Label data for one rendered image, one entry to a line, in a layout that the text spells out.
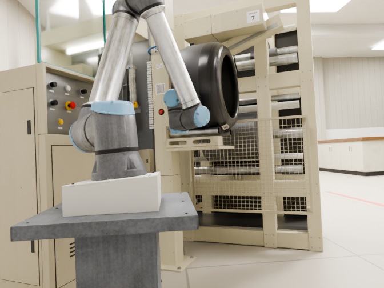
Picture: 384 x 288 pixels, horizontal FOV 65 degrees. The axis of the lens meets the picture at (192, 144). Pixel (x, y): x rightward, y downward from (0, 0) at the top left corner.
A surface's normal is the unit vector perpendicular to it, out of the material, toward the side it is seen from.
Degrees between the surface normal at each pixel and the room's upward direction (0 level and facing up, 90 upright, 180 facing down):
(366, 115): 90
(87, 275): 90
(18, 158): 90
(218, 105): 114
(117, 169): 68
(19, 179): 90
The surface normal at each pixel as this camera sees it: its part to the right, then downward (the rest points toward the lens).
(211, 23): -0.39, 0.00
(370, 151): 0.07, -0.03
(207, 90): -0.11, 0.19
